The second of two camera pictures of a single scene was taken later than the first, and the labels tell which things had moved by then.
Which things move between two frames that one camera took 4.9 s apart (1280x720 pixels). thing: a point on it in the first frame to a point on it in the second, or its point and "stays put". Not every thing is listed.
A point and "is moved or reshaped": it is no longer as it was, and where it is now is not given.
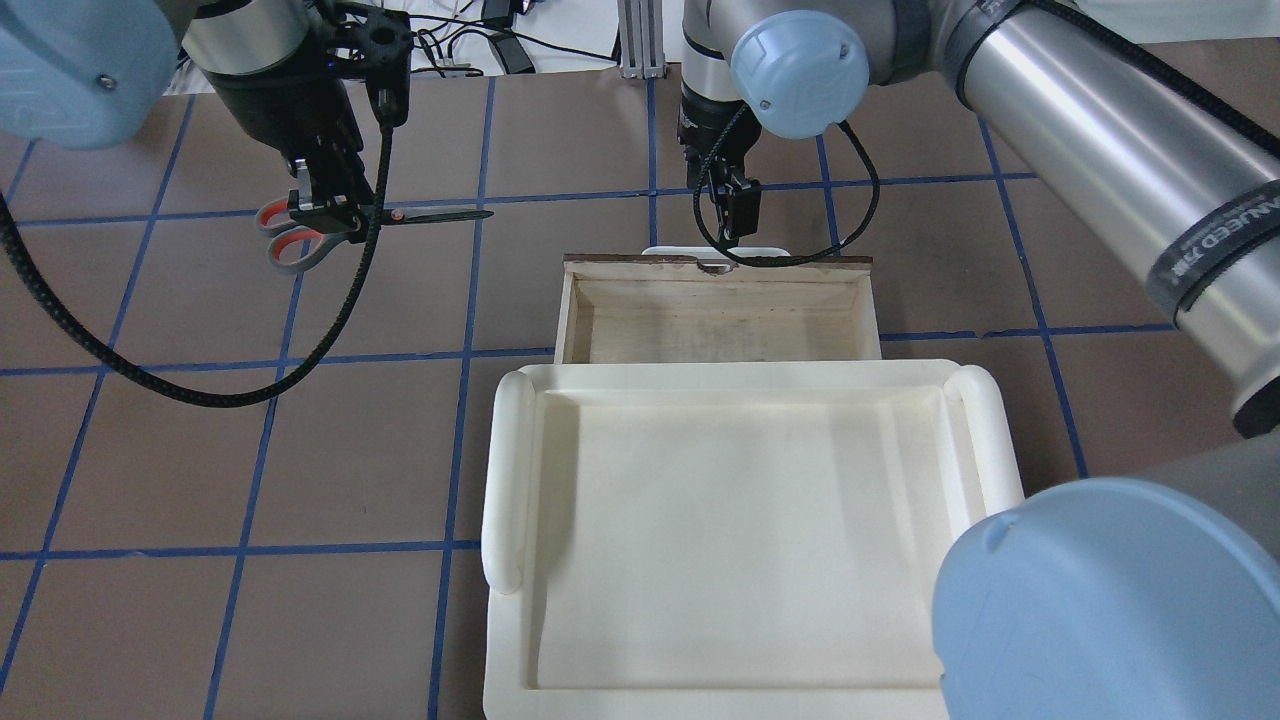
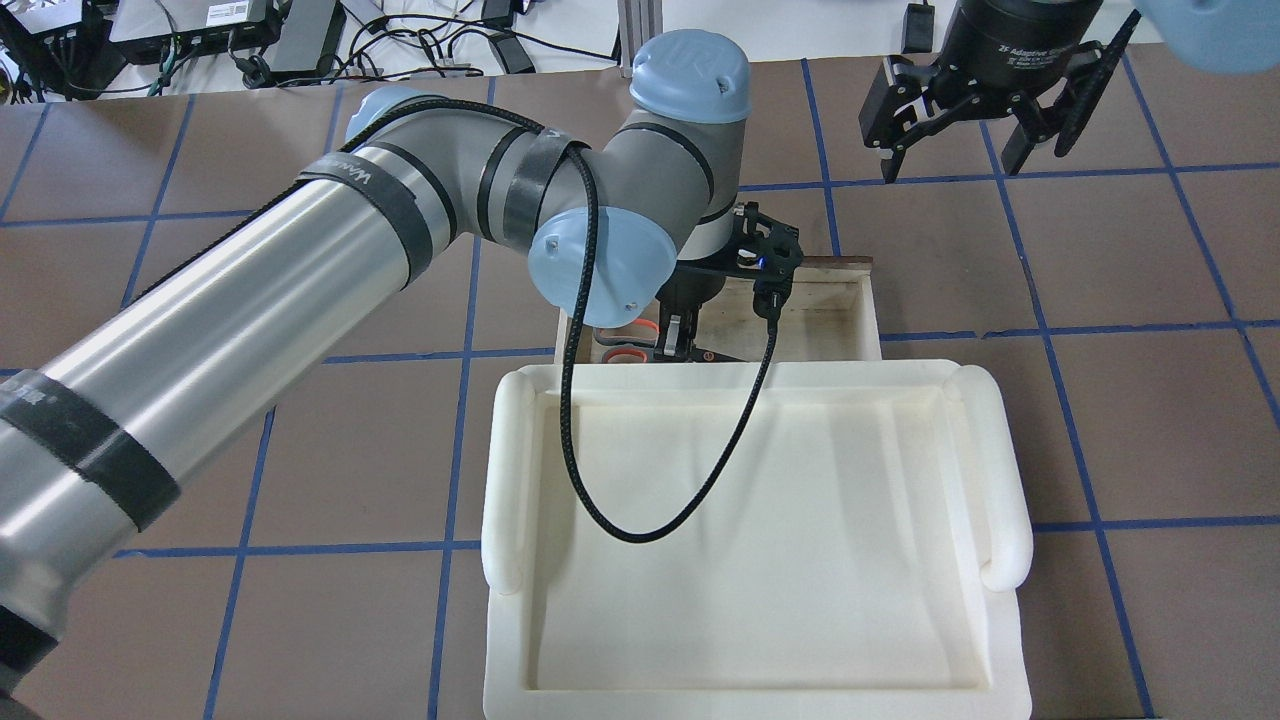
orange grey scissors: [407, 215] is moved or reshaped
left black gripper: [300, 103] to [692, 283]
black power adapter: [510, 52] stays put
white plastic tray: [730, 539] stays put
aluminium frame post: [641, 39] stays put
